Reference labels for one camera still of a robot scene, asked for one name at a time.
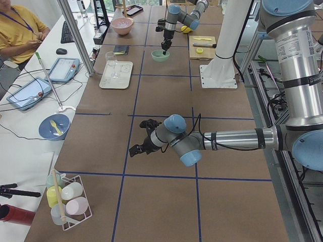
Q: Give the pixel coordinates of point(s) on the black keyboard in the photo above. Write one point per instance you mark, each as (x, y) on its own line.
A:
(66, 35)

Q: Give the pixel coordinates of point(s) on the blue teach pendant near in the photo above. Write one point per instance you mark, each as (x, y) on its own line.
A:
(31, 93)

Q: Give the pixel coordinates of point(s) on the person in yellow shirt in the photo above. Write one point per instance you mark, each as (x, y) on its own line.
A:
(22, 33)

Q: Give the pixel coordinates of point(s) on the black handled knife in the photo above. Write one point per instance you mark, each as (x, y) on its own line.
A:
(206, 45)

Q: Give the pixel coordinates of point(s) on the yellow plastic fork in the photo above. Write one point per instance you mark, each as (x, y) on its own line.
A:
(54, 125)

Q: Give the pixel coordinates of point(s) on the blue bowl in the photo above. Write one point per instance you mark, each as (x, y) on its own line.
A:
(49, 133)

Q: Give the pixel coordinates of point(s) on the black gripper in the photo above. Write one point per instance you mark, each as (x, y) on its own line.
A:
(167, 34)
(147, 144)

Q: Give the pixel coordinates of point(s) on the pink bowl of ice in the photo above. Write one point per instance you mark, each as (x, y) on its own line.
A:
(122, 26)

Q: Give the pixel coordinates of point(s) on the white wire cup rack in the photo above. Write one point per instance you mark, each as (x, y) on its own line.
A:
(67, 199)

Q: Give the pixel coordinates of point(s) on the cream bear tray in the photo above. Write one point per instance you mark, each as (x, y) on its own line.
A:
(124, 69)

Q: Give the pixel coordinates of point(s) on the lemon half slice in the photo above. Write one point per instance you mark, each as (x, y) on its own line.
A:
(199, 50)

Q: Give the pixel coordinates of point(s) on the wooden mug tree stand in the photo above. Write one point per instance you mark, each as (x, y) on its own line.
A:
(122, 5)

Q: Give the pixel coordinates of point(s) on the grey folded cloth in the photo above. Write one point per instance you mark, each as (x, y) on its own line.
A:
(121, 49)

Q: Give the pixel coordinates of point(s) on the clear wine glass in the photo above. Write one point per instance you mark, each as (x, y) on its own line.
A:
(111, 60)

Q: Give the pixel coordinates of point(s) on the yellow lemon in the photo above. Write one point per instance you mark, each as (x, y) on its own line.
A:
(186, 29)

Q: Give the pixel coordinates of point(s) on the black tripod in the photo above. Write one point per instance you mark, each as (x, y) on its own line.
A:
(9, 190)

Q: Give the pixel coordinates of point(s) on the wooden cutting board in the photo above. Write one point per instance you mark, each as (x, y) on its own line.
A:
(208, 53)

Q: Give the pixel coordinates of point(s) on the blue teach pendant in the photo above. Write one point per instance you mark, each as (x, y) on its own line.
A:
(64, 69)
(31, 93)

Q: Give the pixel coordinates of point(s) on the blue teach pendant far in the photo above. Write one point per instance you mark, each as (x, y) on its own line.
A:
(64, 69)

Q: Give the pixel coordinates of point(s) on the black computer mouse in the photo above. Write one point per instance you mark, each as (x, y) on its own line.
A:
(61, 51)

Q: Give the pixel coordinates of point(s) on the yellow plastic knife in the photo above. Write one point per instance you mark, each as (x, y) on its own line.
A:
(206, 39)

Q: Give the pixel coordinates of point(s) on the red bottle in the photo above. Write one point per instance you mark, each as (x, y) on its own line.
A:
(16, 215)

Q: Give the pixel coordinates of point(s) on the light green bowl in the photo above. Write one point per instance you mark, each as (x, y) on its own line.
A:
(160, 55)

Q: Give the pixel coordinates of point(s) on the aluminium frame post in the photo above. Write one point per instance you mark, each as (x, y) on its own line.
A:
(68, 15)

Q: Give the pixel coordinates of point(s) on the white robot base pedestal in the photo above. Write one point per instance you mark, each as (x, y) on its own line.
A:
(220, 72)

